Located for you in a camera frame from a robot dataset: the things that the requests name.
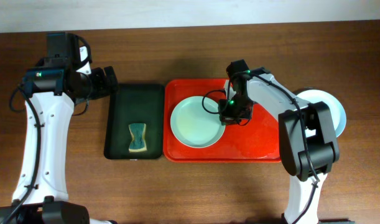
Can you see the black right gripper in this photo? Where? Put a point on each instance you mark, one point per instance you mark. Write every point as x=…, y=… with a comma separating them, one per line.
x=226, y=118

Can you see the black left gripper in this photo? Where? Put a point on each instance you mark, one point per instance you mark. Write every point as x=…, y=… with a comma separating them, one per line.
x=104, y=89

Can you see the green plate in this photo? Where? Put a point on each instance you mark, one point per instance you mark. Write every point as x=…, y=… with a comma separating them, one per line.
x=195, y=123

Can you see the yellow green sponge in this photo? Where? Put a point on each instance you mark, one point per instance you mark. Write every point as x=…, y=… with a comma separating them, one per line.
x=138, y=142

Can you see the light blue plate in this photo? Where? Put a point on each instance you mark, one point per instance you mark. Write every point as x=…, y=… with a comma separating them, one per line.
x=337, y=110

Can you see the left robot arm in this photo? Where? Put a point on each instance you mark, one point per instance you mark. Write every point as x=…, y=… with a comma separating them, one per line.
x=51, y=90

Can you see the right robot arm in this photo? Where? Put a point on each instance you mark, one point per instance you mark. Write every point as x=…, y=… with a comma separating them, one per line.
x=308, y=145

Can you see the black plastic tray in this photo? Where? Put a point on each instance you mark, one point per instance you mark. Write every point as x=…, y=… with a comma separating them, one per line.
x=135, y=103

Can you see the red plastic tray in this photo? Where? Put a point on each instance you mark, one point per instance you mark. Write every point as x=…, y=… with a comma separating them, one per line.
x=258, y=141

